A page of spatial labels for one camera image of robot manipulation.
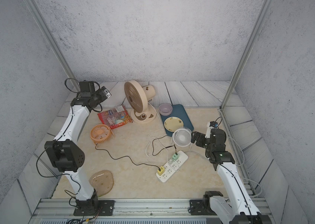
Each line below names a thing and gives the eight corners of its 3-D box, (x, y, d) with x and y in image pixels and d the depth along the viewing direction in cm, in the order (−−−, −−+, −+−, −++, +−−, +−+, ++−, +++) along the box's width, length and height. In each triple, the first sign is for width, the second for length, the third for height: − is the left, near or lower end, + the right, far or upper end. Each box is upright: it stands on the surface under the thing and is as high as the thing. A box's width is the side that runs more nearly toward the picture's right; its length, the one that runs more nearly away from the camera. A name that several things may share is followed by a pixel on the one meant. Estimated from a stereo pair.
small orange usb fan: (92, 145, 99) (87, 138, 92) (97, 131, 107) (93, 124, 100) (111, 145, 99) (108, 138, 92) (115, 131, 107) (112, 124, 100)
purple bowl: (158, 115, 115) (158, 112, 112) (158, 106, 122) (158, 103, 119) (172, 115, 115) (172, 112, 112) (172, 106, 122) (172, 103, 119)
